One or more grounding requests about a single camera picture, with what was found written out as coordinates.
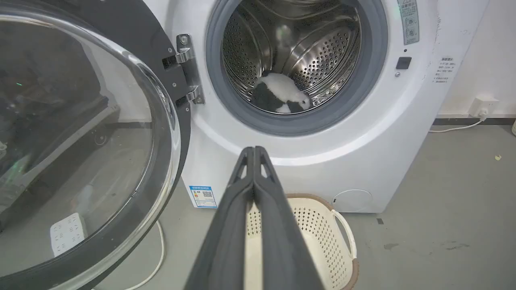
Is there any white power strip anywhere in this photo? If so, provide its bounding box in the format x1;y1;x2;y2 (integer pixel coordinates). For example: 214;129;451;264
50;213;88;258

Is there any black and white garment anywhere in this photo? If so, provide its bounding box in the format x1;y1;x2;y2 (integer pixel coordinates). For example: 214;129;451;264
251;71;311;114

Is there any cream perforated laundry basket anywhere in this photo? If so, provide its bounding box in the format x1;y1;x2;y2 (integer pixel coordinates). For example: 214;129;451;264
244;194;360;290

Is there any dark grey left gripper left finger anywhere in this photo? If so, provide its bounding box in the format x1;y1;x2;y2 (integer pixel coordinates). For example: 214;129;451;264
184;147;256;290

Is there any chrome door hinge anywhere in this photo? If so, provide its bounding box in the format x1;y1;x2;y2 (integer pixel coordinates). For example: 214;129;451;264
175;34;205;105

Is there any grey warning label sticker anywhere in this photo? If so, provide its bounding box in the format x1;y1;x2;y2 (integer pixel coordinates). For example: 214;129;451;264
397;0;420;46

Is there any white wall plug cable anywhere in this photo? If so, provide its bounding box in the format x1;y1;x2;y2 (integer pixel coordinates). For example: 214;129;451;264
428;114;487;133

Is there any white power strip cable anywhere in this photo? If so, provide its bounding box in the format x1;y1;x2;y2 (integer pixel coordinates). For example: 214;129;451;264
91;221;165;290

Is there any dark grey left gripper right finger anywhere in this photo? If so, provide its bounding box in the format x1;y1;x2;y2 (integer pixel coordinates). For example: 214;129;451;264
253;146;325;290

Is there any white front-load washing machine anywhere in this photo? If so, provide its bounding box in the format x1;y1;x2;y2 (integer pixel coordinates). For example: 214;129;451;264
142;0;491;214

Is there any blue energy label sticker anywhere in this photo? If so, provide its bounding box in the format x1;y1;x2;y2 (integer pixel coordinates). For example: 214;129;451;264
189;185;218;209

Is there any black glass washing machine door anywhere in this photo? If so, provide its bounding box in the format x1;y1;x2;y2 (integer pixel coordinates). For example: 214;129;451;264
0;0;191;290

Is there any white wall plug adapter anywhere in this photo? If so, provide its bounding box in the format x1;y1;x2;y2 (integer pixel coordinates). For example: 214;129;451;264
470;96;499;118

